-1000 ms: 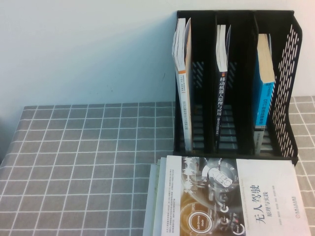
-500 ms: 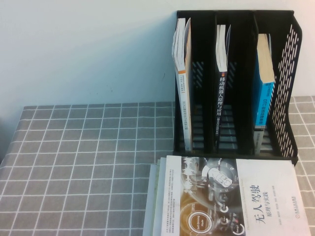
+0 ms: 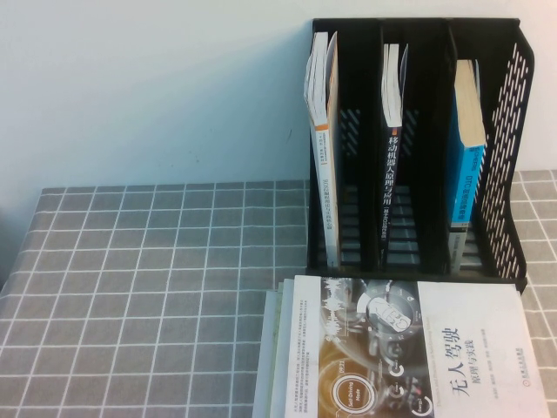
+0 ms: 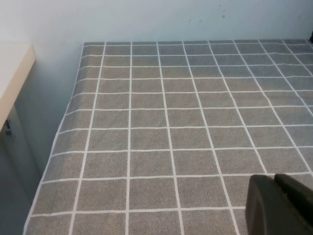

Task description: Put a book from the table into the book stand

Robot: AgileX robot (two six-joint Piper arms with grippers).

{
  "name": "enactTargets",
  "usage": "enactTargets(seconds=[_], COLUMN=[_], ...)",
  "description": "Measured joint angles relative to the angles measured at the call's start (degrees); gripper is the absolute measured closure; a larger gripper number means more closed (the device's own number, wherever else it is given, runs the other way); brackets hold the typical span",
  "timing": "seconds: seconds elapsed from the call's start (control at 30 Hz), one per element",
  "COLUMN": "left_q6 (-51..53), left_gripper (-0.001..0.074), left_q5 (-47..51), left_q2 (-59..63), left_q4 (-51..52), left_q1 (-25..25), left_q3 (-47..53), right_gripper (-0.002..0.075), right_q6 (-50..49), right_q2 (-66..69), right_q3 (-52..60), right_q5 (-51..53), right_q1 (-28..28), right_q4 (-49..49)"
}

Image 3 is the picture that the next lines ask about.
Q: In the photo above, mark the white autonomous driving book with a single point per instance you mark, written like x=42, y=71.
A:
x=457, y=348

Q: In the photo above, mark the plain white book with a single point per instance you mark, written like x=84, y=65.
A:
x=262, y=374

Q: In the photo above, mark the white spine orange cover book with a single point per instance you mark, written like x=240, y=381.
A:
x=324, y=196

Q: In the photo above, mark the blue grey Billion Dollar book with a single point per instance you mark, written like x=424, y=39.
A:
x=467, y=187

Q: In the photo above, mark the grey checked tablecloth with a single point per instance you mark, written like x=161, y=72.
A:
x=152, y=283

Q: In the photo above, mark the dark navy robotics book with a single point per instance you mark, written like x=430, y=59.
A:
x=391, y=183

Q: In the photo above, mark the black plastic book stand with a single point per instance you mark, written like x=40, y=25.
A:
x=370, y=130

